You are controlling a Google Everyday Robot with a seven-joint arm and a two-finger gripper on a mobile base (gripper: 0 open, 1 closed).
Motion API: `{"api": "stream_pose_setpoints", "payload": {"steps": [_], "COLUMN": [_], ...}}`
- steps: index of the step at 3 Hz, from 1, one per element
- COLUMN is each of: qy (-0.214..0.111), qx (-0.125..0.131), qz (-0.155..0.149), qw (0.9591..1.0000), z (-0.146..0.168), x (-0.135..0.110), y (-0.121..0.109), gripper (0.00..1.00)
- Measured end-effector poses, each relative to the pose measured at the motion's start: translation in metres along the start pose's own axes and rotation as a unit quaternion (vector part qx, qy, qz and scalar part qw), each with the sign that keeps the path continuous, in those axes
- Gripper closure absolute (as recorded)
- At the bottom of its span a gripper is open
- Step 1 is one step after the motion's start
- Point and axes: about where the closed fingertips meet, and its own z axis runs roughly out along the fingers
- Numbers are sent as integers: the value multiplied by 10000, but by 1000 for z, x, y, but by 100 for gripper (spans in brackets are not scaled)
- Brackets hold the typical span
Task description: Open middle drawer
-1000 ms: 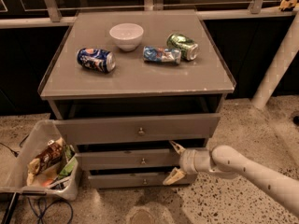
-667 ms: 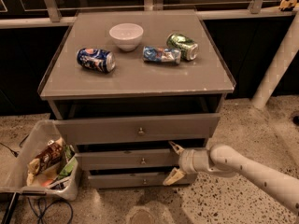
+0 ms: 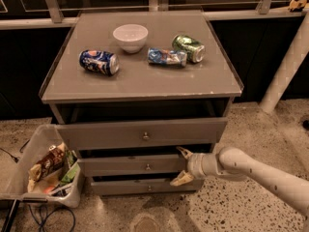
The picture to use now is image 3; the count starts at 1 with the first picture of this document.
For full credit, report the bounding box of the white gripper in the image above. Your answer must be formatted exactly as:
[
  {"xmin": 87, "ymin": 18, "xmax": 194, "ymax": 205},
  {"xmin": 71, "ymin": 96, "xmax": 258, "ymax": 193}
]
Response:
[{"xmin": 170, "ymin": 146, "xmax": 206, "ymax": 187}]

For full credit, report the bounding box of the grey drawer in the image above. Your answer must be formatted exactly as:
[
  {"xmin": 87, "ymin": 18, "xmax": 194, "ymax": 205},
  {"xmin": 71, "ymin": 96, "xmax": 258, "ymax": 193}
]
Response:
[
  {"xmin": 57, "ymin": 118, "xmax": 227, "ymax": 150},
  {"xmin": 77, "ymin": 154, "xmax": 188, "ymax": 177},
  {"xmin": 91, "ymin": 178, "xmax": 203, "ymax": 196}
]

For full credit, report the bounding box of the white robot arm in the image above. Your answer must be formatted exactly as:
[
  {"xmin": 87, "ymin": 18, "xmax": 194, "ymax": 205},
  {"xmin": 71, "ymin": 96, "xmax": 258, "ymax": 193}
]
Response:
[{"xmin": 170, "ymin": 146, "xmax": 309, "ymax": 232}]

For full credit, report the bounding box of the grey top drawer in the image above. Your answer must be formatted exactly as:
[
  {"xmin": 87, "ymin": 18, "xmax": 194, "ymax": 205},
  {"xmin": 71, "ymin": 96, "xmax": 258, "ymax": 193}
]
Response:
[{"xmin": 57, "ymin": 118, "xmax": 227, "ymax": 150}]

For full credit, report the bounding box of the grey bottom drawer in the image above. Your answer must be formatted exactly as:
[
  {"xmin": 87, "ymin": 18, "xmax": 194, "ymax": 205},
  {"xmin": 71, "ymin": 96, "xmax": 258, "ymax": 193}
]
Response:
[{"xmin": 91, "ymin": 178, "xmax": 203, "ymax": 196}]

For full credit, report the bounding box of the grey drawer cabinet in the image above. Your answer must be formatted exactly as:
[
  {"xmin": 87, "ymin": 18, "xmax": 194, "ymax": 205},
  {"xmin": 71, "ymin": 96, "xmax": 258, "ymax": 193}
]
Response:
[{"xmin": 40, "ymin": 11, "xmax": 243, "ymax": 183}]

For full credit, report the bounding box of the crushed light blue can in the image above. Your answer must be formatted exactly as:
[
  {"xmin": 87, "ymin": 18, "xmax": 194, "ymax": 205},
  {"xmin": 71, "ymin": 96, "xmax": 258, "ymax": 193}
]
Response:
[{"xmin": 148, "ymin": 47, "xmax": 187, "ymax": 68}]

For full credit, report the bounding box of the green soda can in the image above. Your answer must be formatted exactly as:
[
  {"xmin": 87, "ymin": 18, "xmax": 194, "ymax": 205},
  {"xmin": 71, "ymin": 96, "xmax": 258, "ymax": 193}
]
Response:
[{"xmin": 172, "ymin": 34, "xmax": 206, "ymax": 63}]

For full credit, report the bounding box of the green snack packet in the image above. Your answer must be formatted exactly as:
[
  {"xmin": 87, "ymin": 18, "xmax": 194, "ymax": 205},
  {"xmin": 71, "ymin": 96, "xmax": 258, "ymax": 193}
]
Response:
[{"xmin": 60, "ymin": 162, "xmax": 79, "ymax": 186}]

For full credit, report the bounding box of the dark blue soda can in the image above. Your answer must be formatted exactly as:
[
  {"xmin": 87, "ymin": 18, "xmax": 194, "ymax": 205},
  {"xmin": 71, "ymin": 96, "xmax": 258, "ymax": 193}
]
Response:
[{"xmin": 79, "ymin": 50, "xmax": 120, "ymax": 76}]

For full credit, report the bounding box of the brown snack bag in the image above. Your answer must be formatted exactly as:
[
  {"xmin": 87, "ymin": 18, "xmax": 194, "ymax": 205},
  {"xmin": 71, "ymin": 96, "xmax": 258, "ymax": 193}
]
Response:
[{"xmin": 28, "ymin": 143, "xmax": 66, "ymax": 182}]

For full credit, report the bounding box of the clear plastic bin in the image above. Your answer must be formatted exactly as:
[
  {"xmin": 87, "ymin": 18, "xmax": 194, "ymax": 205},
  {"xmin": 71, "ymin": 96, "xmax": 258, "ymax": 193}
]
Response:
[{"xmin": 0, "ymin": 125, "xmax": 84, "ymax": 208}]

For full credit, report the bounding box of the white ceramic bowl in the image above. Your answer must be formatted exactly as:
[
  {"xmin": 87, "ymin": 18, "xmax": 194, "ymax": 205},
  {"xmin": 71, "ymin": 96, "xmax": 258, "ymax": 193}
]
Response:
[{"xmin": 113, "ymin": 24, "xmax": 149, "ymax": 53}]

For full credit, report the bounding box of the white diagonal pole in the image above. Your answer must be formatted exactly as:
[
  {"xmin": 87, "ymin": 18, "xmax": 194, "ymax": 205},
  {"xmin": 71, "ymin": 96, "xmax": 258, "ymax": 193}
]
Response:
[{"xmin": 260, "ymin": 14, "xmax": 309, "ymax": 113}]

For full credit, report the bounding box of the yellow object on ledge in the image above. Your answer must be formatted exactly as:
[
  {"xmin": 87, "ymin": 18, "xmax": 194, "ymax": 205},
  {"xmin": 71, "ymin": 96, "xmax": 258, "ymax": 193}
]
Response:
[{"xmin": 288, "ymin": 0, "xmax": 307, "ymax": 12}]

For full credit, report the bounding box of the blue floor cable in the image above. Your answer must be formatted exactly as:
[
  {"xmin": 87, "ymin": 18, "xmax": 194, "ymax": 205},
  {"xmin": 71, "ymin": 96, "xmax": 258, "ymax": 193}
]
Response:
[{"xmin": 28, "ymin": 204, "xmax": 77, "ymax": 232}]

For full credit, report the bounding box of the black floor cable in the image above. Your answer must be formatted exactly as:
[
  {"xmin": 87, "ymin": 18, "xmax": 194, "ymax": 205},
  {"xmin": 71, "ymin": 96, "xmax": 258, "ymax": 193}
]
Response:
[{"xmin": 0, "ymin": 138, "xmax": 31, "ymax": 164}]

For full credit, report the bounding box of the metal railing frame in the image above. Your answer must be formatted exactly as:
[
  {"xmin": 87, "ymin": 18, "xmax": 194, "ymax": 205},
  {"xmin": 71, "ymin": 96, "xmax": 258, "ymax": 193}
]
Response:
[{"xmin": 0, "ymin": 0, "xmax": 308, "ymax": 30}]

